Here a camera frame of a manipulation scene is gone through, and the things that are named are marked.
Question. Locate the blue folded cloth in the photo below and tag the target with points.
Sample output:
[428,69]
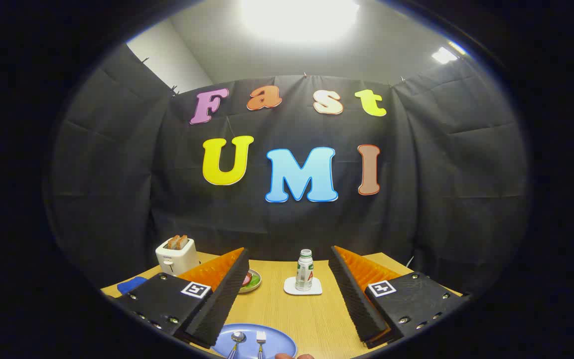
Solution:
[130,285]

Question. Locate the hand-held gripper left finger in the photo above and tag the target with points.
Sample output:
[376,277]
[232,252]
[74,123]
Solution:
[222,304]

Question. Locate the white toaster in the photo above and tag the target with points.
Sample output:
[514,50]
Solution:
[182,258]

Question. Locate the blue round plate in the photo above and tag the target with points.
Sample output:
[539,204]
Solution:
[279,344]

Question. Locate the white drink bottle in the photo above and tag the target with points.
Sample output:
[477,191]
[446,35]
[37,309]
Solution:
[304,274]

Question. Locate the white square coaster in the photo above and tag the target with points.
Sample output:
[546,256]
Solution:
[317,289]

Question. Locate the large ceiling light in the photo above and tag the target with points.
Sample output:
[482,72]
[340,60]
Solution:
[299,17]

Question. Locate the small ceiling light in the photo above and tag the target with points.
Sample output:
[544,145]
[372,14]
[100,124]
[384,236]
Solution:
[444,55]

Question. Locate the grey food plate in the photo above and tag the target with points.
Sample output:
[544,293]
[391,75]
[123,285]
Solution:
[255,285]

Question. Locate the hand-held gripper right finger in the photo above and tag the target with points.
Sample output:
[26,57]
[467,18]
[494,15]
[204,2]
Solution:
[359,304]

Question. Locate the toast slice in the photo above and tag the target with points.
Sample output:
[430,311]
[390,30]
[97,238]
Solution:
[172,243]
[182,242]

